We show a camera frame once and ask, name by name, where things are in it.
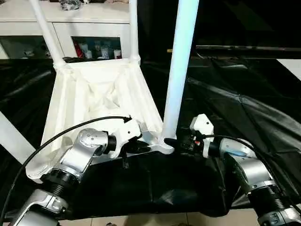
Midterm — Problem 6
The long dark metal rod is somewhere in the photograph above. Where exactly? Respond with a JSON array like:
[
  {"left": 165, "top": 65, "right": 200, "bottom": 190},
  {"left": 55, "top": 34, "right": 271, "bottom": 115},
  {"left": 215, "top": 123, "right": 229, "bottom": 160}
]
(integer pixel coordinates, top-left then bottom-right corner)
[{"left": 195, "top": 45, "right": 301, "bottom": 53}]

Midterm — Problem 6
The red cabinet item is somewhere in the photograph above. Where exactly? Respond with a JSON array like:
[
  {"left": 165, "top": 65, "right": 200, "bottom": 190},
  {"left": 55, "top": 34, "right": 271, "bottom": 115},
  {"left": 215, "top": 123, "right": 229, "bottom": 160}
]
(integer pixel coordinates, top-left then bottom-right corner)
[{"left": 74, "top": 42, "right": 83, "bottom": 58}]

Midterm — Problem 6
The white flat board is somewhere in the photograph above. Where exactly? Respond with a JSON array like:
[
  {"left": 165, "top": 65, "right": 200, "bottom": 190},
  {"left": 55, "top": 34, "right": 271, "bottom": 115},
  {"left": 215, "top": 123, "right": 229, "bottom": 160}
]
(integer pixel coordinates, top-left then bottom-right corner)
[{"left": 276, "top": 58, "right": 301, "bottom": 82}]

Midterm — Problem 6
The large black backdrop sheet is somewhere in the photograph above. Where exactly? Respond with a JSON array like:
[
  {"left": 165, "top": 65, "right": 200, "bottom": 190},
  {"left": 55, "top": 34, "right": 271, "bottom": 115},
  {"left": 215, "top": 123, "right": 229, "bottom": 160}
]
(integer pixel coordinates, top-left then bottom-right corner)
[{"left": 136, "top": 0, "right": 301, "bottom": 51}]

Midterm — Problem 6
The white plastic table leg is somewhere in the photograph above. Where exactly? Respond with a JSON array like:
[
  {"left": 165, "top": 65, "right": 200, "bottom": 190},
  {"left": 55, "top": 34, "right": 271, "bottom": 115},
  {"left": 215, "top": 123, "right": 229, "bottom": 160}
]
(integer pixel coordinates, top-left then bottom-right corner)
[
  {"left": 29, "top": 0, "right": 68, "bottom": 69},
  {"left": 0, "top": 110, "right": 36, "bottom": 165},
  {"left": 161, "top": 0, "right": 200, "bottom": 142},
  {"left": 128, "top": 0, "right": 142, "bottom": 63}
]

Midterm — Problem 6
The dark patterned ornament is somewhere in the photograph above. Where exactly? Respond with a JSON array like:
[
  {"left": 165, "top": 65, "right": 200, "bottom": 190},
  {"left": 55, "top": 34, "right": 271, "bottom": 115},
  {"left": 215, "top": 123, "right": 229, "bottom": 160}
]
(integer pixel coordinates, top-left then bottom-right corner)
[{"left": 60, "top": 0, "right": 82, "bottom": 10}]

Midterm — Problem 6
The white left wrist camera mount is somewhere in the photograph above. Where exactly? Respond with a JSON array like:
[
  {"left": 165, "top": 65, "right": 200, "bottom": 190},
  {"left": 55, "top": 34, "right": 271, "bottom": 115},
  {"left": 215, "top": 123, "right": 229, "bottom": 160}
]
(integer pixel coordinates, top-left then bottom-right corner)
[{"left": 110, "top": 116, "right": 143, "bottom": 160}]

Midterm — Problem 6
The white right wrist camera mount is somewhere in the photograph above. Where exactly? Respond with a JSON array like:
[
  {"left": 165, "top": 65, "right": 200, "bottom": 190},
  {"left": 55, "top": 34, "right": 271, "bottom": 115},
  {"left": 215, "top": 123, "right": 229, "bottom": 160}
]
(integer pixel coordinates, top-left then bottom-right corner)
[{"left": 190, "top": 114, "right": 215, "bottom": 158}]

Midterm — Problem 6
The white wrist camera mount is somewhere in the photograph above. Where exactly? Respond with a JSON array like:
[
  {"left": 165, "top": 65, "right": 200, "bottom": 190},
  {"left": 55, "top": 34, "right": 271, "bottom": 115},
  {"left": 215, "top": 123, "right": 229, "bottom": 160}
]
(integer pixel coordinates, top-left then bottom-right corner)
[
  {"left": 190, "top": 114, "right": 215, "bottom": 158},
  {"left": 110, "top": 116, "right": 143, "bottom": 160}
]

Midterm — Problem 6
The white glass-door cabinet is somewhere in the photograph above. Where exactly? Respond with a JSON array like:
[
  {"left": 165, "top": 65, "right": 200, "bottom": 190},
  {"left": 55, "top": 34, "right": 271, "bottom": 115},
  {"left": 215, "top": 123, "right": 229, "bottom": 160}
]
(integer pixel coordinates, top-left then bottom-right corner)
[{"left": 0, "top": 0, "right": 132, "bottom": 59}]

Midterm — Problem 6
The white plastic table top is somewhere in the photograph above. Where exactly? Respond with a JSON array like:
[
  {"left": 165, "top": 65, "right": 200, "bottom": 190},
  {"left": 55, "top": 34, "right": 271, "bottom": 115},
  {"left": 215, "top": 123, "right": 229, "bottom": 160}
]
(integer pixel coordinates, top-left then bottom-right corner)
[{"left": 25, "top": 58, "right": 176, "bottom": 186}]

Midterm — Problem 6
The black plastic table mat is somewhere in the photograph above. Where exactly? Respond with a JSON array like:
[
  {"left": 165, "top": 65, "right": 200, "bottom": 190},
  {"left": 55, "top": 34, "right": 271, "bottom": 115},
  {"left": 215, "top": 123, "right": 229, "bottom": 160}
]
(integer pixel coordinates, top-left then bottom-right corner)
[{"left": 0, "top": 56, "right": 301, "bottom": 221}]

